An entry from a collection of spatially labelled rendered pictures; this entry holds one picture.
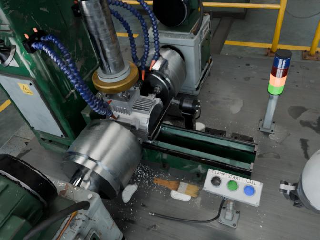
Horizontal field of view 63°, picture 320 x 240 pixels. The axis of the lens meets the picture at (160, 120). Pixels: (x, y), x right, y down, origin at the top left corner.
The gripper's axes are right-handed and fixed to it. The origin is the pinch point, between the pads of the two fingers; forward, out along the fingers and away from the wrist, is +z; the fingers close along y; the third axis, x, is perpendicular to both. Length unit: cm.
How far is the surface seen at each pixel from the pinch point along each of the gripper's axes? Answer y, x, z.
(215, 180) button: 22.4, 0.0, 9.5
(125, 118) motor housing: 65, -15, 17
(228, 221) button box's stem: 16.8, 10.2, 34.1
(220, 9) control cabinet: 100, -266, 225
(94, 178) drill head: 60, 11, 4
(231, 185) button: 17.2, -0.2, 9.5
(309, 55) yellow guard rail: -21, -189, 206
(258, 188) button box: 9.5, -1.4, 10.3
